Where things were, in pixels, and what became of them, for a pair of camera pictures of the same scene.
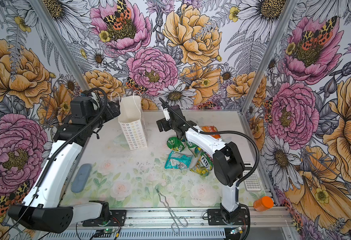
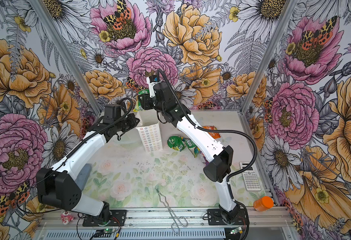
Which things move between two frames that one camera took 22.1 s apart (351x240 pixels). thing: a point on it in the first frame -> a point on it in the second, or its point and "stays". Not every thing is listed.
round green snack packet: x=175 y=143 stays
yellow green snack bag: x=202 y=162 -> x=139 y=102
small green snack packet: x=194 y=149 stays
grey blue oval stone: x=81 y=177 stays
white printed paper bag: x=131 y=119 -> x=151 y=130
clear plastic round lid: x=121 y=140 stays
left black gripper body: x=107 y=114 -> x=127 y=123
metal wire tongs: x=181 y=222 stays
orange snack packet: x=211 y=128 stays
